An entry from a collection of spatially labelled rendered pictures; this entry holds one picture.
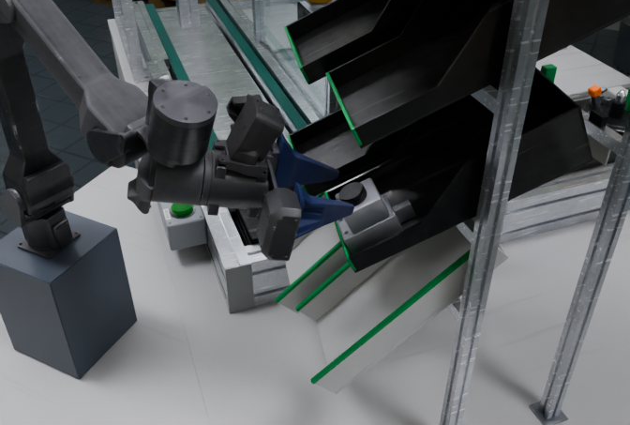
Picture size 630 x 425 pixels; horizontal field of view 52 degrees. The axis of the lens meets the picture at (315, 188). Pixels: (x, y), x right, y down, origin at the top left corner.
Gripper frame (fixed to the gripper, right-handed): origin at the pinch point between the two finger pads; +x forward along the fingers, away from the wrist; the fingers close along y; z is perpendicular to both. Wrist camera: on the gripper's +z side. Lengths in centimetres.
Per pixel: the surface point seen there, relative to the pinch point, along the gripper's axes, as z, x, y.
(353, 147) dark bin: -3.0, 9.6, 16.2
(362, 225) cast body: -2.8, 5.6, -2.2
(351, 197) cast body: 0.0, 3.8, -1.1
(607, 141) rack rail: 10.6, 31.3, -1.1
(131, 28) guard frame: -30, -20, 123
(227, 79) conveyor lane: -35, 6, 108
